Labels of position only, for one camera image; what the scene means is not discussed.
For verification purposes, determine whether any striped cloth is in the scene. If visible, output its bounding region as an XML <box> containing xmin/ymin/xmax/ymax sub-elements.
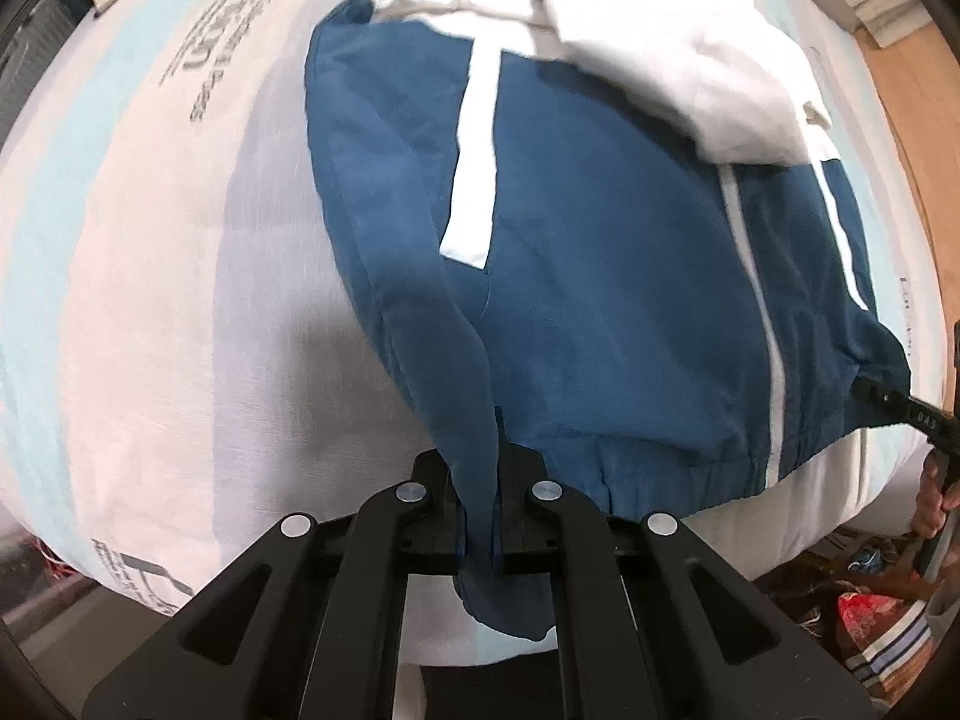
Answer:
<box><xmin>844</xmin><ymin>600</ymin><xmax>937</xmax><ymax>692</ymax></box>

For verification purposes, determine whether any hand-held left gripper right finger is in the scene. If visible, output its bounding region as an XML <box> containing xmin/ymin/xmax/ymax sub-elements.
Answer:
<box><xmin>486</xmin><ymin>445</ymin><xmax>875</xmax><ymax>720</ymax></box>

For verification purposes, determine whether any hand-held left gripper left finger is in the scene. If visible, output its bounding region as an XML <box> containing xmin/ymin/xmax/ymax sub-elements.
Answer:
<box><xmin>82</xmin><ymin>448</ymin><xmax>467</xmax><ymax>720</ymax></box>

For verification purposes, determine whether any silver suitcase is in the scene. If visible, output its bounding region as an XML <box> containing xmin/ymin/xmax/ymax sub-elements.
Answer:
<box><xmin>0</xmin><ymin>0</ymin><xmax>77</xmax><ymax>137</ymax></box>

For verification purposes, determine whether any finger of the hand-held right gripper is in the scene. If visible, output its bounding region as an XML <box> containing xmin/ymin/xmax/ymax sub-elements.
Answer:
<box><xmin>855</xmin><ymin>379</ymin><xmax>960</xmax><ymax>454</ymax></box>

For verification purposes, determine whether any person's right hand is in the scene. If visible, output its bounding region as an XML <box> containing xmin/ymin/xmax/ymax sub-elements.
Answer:
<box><xmin>910</xmin><ymin>453</ymin><xmax>960</xmax><ymax>541</ymax></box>

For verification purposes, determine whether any striped bed mattress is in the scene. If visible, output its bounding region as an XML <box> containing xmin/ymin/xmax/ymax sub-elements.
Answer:
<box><xmin>0</xmin><ymin>0</ymin><xmax>940</xmax><ymax>673</ymax></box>

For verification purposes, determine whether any blue and white hooded jacket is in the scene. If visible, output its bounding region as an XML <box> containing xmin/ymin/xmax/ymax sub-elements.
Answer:
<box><xmin>304</xmin><ymin>0</ymin><xmax>913</xmax><ymax>643</ymax></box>

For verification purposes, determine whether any wooden headboard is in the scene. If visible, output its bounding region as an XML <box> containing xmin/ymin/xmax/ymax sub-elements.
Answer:
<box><xmin>855</xmin><ymin>21</ymin><xmax>960</xmax><ymax>331</ymax></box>

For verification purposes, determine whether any red cloth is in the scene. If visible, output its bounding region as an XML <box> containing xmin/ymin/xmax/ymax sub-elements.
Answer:
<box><xmin>835</xmin><ymin>589</ymin><xmax>902</xmax><ymax>662</ymax></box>

